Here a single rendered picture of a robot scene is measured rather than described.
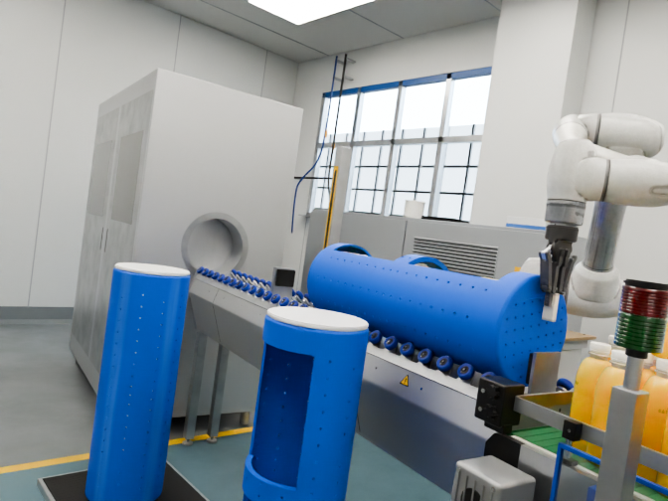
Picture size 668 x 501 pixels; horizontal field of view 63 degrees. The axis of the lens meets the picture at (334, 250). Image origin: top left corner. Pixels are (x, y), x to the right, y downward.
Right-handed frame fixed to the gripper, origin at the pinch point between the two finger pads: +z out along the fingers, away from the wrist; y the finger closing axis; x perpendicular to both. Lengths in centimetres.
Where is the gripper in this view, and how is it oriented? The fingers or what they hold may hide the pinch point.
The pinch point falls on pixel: (550, 306)
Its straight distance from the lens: 144.8
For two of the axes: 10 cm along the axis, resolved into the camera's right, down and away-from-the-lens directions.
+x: -5.5, -1.0, 8.3
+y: 8.2, 1.0, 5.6
